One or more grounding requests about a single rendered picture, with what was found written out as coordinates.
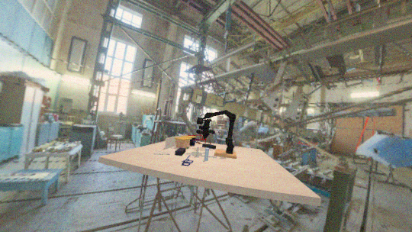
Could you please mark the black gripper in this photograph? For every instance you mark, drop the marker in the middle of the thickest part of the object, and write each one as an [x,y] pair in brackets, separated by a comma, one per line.
[205,131]

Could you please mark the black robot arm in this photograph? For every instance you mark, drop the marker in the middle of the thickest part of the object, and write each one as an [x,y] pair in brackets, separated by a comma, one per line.
[232,118]

